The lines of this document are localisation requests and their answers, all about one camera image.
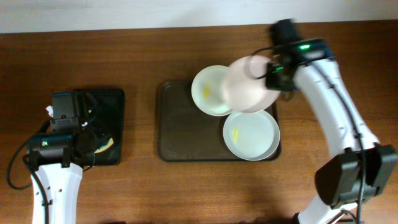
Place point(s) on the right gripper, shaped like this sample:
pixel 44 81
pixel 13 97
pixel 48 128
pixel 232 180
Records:
pixel 278 88

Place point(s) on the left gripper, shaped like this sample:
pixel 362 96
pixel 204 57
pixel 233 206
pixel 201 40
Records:
pixel 90 137

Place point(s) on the green and yellow sponge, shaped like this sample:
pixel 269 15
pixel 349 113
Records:
pixel 105 147

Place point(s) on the white plate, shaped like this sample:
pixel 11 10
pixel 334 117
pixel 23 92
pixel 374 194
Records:
pixel 206 91
pixel 243 87

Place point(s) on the pale blue plate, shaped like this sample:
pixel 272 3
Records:
pixel 251 136

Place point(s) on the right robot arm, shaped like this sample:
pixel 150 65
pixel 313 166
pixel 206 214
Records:
pixel 360 166

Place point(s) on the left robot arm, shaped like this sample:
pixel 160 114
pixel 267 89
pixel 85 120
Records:
pixel 56 159

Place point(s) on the black plastic tray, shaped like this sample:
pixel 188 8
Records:
pixel 106 105

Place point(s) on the brown serving tray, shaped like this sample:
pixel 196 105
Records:
pixel 186 134

